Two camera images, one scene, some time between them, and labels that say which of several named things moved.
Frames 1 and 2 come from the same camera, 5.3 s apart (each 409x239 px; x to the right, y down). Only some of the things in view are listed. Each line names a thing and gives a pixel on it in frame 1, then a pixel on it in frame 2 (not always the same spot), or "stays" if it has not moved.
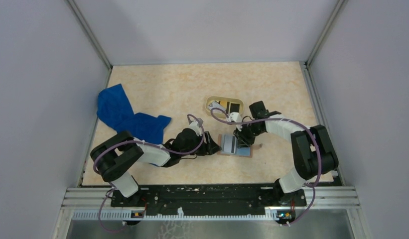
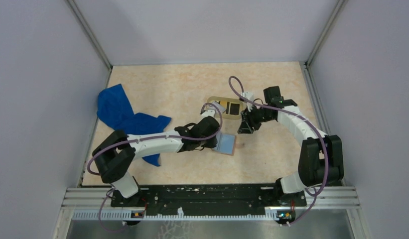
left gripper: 209,148 -> 211,144
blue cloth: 114,107 stays
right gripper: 242,140 -> 247,114
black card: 234,108 stays
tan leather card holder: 242,152 -> 225,144
